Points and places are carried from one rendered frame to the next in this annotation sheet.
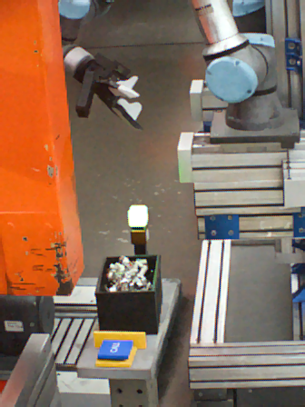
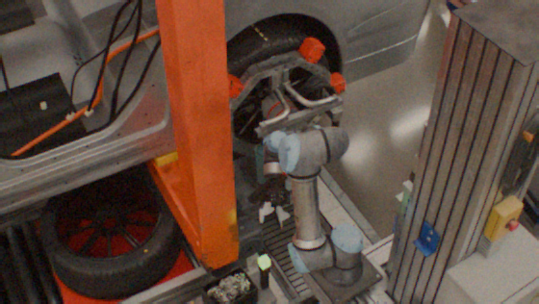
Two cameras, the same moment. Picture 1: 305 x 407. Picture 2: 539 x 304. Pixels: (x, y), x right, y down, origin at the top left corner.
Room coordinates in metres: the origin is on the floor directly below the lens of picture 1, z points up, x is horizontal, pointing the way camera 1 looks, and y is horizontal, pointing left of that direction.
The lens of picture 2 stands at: (1.50, -1.18, 2.98)
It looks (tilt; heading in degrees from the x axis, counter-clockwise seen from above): 47 degrees down; 50
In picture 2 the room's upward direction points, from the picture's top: straight up
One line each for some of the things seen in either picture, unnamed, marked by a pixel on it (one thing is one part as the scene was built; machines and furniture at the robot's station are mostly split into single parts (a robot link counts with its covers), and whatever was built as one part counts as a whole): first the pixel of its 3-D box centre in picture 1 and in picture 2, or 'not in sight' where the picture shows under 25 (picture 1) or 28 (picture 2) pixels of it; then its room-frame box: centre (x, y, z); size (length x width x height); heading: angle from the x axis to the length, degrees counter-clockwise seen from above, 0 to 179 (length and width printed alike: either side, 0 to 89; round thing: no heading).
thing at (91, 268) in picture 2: not in sight; (112, 229); (2.13, 0.77, 0.39); 0.66 x 0.66 x 0.24
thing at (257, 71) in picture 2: not in sight; (275, 107); (2.96, 0.54, 0.85); 0.54 x 0.07 x 0.54; 169
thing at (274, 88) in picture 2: not in sight; (269, 101); (2.84, 0.44, 1.03); 0.19 x 0.18 x 0.11; 79
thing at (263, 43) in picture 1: (250, 59); (345, 244); (2.60, -0.27, 0.98); 0.13 x 0.12 x 0.14; 157
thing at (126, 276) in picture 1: (130, 292); (229, 293); (2.31, 0.07, 0.51); 0.20 x 0.14 x 0.13; 174
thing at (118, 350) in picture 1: (115, 351); not in sight; (2.11, 0.11, 0.47); 0.07 x 0.07 x 0.02; 79
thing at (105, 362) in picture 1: (116, 356); not in sight; (2.11, 0.11, 0.46); 0.08 x 0.08 x 0.01; 79
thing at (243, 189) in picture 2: not in sight; (260, 161); (2.99, 0.71, 0.32); 0.40 x 0.30 x 0.28; 169
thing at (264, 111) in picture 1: (254, 103); (344, 263); (2.60, -0.28, 0.87); 0.15 x 0.15 x 0.10
